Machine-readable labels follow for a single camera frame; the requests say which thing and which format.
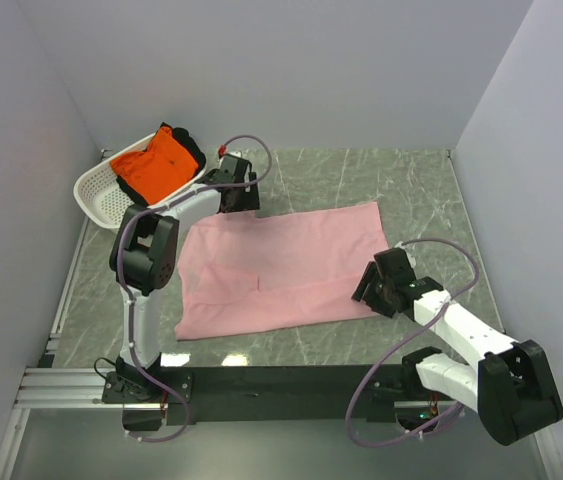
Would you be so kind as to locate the orange t shirt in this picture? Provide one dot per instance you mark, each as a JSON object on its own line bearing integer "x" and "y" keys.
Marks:
{"x": 156, "y": 165}

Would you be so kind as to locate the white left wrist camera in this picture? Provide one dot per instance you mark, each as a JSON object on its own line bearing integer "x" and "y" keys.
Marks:
{"x": 221, "y": 152}

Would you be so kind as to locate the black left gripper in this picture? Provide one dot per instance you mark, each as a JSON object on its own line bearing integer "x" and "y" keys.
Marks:
{"x": 240, "y": 198}

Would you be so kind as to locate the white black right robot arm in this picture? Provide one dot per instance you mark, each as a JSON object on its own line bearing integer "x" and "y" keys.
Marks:
{"x": 508, "y": 383}

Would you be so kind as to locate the white perforated plastic basket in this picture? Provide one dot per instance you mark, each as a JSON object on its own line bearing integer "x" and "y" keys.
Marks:
{"x": 149, "y": 172}

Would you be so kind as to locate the pink t shirt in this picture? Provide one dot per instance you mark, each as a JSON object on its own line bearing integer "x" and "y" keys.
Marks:
{"x": 241, "y": 274}

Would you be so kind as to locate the aluminium extrusion rail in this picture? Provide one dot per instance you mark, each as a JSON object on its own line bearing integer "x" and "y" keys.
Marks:
{"x": 50, "y": 388}

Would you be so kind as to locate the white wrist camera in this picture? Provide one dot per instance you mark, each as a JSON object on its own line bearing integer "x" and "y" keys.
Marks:
{"x": 221, "y": 152}
{"x": 410, "y": 257}

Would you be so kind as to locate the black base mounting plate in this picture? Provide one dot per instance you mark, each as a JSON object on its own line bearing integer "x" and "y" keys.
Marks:
{"x": 232, "y": 394}

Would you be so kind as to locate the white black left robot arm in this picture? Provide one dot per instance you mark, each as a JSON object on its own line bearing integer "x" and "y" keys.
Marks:
{"x": 143, "y": 259}

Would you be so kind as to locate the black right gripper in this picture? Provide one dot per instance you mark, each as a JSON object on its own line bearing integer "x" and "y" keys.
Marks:
{"x": 372, "y": 289}

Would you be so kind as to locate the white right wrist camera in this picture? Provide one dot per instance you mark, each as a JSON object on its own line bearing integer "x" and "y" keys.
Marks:
{"x": 410, "y": 257}

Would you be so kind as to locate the black t shirt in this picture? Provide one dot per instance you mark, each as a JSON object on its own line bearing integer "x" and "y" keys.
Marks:
{"x": 188, "y": 142}

